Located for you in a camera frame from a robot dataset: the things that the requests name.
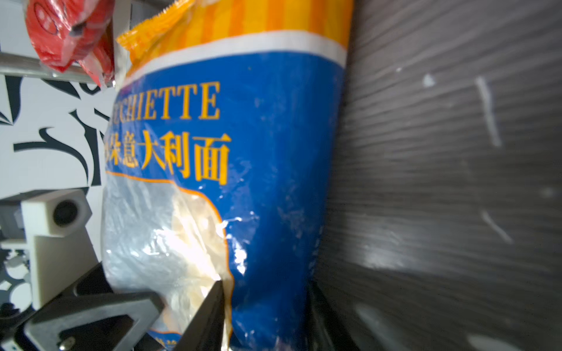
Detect white two-tier shelf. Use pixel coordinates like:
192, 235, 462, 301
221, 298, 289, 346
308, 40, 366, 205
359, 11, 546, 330
1, 1, 130, 88

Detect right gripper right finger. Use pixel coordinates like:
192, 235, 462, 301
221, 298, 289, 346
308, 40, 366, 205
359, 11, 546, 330
307, 282, 359, 351

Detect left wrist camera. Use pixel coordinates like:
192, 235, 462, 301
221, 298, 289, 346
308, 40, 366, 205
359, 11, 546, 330
20, 190, 98, 310

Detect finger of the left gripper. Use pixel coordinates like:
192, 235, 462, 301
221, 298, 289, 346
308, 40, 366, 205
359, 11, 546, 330
23, 264, 164, 350

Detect orange blue pasta bag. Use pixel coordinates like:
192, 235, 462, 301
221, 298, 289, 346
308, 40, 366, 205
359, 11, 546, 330
101, 1, 354, 350

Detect red fusilli bag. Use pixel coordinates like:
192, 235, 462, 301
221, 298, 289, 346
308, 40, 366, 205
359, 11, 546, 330
23, 0, 116, 87

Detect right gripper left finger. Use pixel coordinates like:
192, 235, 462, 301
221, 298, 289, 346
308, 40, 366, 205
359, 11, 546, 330
174, 281, 225, 351

